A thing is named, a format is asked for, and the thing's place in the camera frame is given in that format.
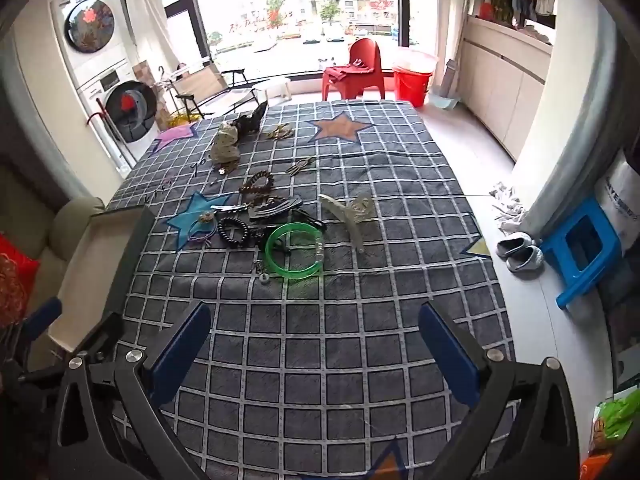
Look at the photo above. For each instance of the white dryer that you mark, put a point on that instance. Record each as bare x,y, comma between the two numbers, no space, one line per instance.
90,25

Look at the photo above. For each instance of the white cloth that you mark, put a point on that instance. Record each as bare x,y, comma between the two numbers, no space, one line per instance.
510,207

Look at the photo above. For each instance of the red mop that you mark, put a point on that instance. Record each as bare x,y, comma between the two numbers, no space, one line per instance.
97,112

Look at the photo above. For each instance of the clear hair claw clip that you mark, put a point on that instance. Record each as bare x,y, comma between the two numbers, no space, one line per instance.
350,217

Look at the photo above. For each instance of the large black hair clip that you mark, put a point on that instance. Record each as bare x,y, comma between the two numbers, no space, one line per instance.
275,207

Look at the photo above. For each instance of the white washing machine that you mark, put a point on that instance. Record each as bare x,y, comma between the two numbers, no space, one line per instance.
105,85

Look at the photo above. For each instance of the black claw clip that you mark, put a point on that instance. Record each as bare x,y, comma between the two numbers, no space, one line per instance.
277,242

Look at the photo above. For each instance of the grey checked star blanket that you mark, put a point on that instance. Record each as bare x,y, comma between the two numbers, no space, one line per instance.
320,350

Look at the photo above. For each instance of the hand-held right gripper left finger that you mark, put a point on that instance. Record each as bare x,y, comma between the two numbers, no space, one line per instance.
185,345

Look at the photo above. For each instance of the silver hair clip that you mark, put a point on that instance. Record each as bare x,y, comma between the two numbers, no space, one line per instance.
227,208

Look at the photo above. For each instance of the green plastic bangle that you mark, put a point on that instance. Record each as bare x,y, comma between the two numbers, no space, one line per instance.
272,262

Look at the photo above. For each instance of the beige sofa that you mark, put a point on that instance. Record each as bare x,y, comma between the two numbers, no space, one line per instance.
65,230

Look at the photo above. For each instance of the long black hair clip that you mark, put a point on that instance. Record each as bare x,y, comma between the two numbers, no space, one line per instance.
312,221

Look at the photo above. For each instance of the blue plastic stool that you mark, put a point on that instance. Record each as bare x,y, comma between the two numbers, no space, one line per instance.
567,260

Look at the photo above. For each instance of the red bucket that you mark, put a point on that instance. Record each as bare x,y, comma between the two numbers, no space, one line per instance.
411,85

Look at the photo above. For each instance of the folding chair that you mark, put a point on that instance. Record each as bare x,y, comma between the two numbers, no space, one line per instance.
205,85

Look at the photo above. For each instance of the light blue dustpan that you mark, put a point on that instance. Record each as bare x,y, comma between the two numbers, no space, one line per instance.
444,97

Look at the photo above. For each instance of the white printed bag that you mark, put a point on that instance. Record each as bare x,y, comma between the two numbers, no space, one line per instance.
620,195

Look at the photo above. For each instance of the red cushion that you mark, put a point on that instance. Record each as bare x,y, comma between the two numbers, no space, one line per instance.
15,270

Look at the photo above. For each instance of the small silver earring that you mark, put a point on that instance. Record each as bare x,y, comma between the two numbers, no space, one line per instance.
262,277

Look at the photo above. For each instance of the silver shoe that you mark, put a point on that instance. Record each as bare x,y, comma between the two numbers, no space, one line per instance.
525,260
515,246

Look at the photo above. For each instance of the green packet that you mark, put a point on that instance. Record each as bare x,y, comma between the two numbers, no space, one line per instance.
617,415

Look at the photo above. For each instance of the gold hair clip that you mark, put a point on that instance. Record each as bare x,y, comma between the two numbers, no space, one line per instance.
300,165
281,131

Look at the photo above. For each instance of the white stool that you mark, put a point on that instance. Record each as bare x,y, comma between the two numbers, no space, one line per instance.
272,89

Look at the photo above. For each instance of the red plastic chair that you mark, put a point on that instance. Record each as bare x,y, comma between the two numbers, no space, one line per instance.
362,70

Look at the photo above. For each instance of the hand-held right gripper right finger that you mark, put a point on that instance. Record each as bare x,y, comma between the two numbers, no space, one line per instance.
447,355

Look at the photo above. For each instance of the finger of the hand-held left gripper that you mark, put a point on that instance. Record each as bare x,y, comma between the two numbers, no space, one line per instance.
44,317

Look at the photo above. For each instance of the white cardboard box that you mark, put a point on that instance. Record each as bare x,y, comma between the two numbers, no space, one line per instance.
82,270

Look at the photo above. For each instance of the beige cabinet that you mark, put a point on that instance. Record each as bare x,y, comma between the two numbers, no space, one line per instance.
500,80

